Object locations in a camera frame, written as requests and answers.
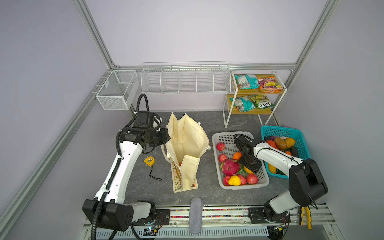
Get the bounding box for yellow lemon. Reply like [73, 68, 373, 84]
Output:
[228, 176, 242, 186]

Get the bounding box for cream floral tote bag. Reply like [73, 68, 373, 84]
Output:
[161, 113, 211, 193]

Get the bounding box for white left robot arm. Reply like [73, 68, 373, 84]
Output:
[82, 94, 171, 240]

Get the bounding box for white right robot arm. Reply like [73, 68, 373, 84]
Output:
[236, 141, 328, 223]

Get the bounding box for teal snack bag lower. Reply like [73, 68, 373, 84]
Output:
[230, 96, 256, 113]

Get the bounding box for teal snack bag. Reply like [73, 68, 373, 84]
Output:
[235, 74, 260, 90]
[230, 96, 256, 113]

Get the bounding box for green Fox's candy bag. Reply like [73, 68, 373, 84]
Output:
[249, 95, 274, 110]

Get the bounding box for teal snack bag upper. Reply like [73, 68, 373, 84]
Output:
[235, 74, 260, 90]

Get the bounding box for small orange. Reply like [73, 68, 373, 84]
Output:
[232, 152, 242, 161]

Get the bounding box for pink dragon fruit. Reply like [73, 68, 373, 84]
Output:
[220, 160, 240, 176]

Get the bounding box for red apple front right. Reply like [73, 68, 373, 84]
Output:
[247, 174, 259, 185]

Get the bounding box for red apple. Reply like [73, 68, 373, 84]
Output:
[238, 175, 247, 186]
[223, 176, 231, 186]
[218, 154, 228, 163]
[216, 143, 226, 152]
[247, 174, 259, 185]

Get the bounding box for red apple centre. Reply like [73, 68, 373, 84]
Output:
[238, 175, 247, 186]

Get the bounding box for yellow tape measure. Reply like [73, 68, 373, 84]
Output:
[144, 157, 163, 181]

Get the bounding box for red apple middle left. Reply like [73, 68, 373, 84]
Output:
[218, 154, 228, 163]

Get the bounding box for yellow bell pepper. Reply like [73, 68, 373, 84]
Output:
[268, 164, 277, 174]

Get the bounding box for red tomato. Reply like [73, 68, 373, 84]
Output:
[266, 140, 278, 149]

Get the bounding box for white plastic basket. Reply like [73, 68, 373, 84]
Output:
[212, 131, 270, 190]

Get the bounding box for red apple front left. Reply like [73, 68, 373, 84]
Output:
[223, 176, 231, 186]

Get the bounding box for red apple back left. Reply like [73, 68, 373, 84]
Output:
[216, 143, 226, 152]

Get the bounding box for brown potato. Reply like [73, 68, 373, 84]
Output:
[274, 137, 287, 150]

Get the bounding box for yellow mango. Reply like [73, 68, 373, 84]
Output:
[285, 138, 296, 149]

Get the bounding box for teal plastic basket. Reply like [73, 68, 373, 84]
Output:
[260, 125, 313, 180]

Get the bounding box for dark cucumber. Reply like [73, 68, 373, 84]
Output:
[290, 147, 300, 158]

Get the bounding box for white two-tier wooden shelf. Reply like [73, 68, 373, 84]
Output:
[222, 71, 288, 128]

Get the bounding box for grey padded cylinder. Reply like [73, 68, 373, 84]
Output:
[189, 197, 203, 235]

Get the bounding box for yellow black pliers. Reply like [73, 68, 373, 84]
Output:
[299, 207, 313, 230]

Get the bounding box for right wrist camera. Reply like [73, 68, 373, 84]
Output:
[234, 134, 250, 152]

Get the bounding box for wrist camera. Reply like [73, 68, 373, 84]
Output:
[234, 134, 250, 152]
[134, 111, 162, 131]

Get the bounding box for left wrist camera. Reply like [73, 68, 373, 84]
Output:
[134, 111, 162, 131]

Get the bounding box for white wire cube basket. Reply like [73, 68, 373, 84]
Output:
[96, 70, 140, 111]

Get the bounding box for white wire wall rack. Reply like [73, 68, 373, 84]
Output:
[141, 62, 232, 94]

